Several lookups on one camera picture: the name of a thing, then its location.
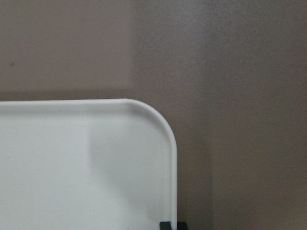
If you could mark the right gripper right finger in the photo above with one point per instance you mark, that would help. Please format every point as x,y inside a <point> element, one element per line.
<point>182,226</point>

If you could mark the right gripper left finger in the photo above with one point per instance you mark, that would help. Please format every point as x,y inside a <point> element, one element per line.
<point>165,225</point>

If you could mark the cream rabbit tray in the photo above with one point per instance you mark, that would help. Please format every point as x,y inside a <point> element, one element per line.
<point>107,164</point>

